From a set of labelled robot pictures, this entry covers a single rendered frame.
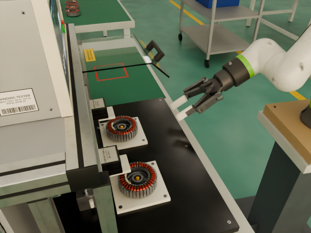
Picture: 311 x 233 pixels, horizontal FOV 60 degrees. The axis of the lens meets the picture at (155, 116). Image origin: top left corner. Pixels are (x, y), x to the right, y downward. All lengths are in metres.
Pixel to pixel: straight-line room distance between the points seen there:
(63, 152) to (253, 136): 1.95
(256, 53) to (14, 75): 0.75
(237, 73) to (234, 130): 1.36
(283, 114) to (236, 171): 0.89
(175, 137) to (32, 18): 0.67
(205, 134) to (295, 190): 1.09
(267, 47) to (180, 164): 0.48
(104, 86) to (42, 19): 0.91
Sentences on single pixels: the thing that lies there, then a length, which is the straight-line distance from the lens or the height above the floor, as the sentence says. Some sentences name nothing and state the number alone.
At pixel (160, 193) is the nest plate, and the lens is 0.79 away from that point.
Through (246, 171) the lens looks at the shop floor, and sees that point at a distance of 1.98.
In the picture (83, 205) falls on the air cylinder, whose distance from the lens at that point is 0.78.
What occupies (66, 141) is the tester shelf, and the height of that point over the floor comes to 1.11.
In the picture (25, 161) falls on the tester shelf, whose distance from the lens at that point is 0.45.
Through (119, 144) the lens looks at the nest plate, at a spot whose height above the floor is 0.78.
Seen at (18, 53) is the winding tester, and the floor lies 1.24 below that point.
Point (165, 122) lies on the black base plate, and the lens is 1.03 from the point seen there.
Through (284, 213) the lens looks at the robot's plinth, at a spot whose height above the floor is 0.35.
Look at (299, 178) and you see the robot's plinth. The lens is 1.21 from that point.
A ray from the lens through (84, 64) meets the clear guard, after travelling 0.81.
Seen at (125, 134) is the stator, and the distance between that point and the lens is 0.92.
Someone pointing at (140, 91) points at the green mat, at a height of 0.75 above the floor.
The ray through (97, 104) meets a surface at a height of 0.92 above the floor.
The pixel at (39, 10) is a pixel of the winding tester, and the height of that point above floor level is 1.30.
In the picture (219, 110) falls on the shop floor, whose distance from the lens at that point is 2.49.
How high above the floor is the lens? 1.41
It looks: 37 degrees down
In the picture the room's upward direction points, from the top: straight up
